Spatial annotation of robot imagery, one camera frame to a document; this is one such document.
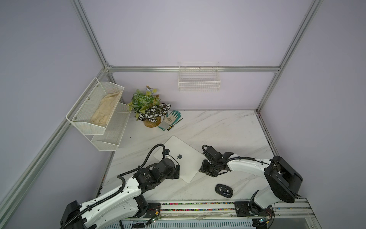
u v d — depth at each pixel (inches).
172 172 23.8
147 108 34.1
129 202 24.1
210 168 30.1
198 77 36.7
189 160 35.9
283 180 17.4
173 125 43.7
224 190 30.7
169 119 44.7
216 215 28.8
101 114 30.3
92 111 30.9
